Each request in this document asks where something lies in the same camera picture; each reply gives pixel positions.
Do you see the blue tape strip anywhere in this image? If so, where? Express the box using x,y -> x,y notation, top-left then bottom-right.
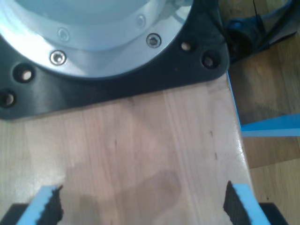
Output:
240,114 -> 300,138
226,70 -> 243,132

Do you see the dark blue floor object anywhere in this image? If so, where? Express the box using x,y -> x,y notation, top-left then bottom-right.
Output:
227,14 -> 267,51

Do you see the black floor cable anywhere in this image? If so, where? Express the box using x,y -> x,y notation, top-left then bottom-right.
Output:
252,0 -> 291,51

